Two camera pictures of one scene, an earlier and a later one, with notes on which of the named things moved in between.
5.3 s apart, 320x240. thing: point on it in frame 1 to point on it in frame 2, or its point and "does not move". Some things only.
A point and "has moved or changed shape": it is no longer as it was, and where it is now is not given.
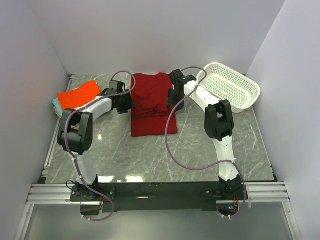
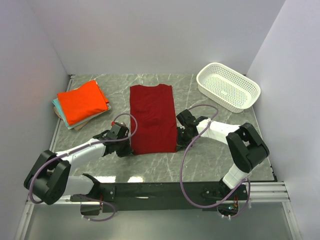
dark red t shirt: [151, 115] has moved or changed shape
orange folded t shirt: [75, 97] does not move
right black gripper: [170, 101] to [181, 144]
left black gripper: [129, 105] to [127, 151]
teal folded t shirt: [57, 104] does not move
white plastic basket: [225, 83] does not move
